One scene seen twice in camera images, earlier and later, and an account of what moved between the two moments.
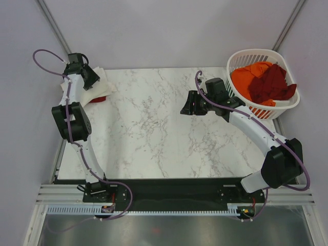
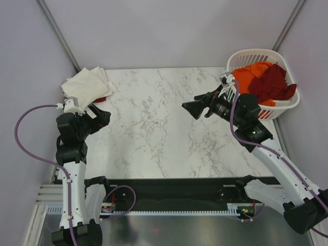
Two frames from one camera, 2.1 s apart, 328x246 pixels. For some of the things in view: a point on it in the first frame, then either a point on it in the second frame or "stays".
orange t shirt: (241, 78) stays
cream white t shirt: (102, 89) stays
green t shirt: (229, 89) stays
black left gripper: (94, 78) to (101, 118)
